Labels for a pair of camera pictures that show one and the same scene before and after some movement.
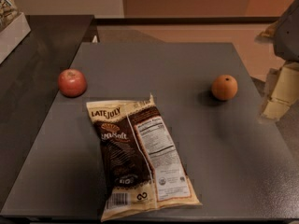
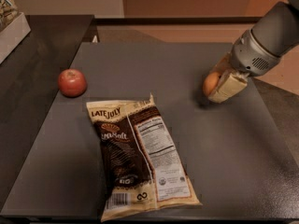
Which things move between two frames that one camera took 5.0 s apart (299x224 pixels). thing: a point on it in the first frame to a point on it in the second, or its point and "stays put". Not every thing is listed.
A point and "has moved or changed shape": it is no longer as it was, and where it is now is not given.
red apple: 72,83 stays put
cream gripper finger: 270,30 to 225,63
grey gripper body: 288,35 to 249,55
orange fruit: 224,87 has moved or changed shape
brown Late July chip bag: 141,166 stays put
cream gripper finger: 282,91 to 230,85
